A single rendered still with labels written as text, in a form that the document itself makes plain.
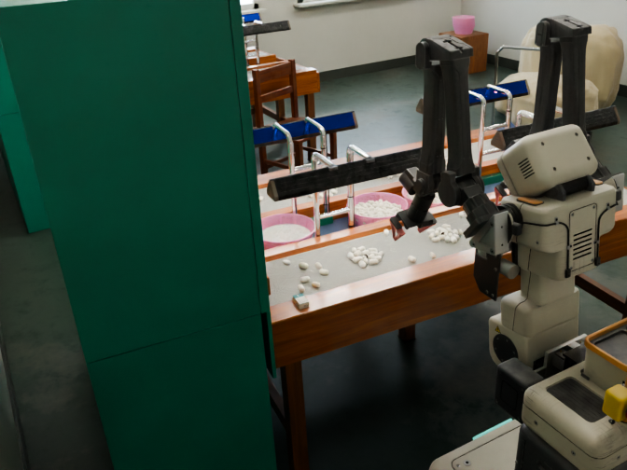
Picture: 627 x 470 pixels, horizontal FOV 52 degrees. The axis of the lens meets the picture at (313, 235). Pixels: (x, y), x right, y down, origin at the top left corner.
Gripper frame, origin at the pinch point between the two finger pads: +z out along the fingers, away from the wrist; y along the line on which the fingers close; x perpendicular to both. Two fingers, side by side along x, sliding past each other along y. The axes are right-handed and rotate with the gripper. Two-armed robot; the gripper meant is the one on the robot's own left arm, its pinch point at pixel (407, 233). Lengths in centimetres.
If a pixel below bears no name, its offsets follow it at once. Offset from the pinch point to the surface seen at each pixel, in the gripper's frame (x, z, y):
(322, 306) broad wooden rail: 2.0, 25.0, 27.0
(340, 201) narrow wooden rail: -60, 57, -22
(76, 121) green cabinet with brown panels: -32, -42, 90
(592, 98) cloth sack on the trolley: -142, 130, -315
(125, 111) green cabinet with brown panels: -32, -43, 79
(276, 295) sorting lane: -13, 35, 35
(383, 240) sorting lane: -25, 41, -19
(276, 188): -38.8, 10.1, 26.7
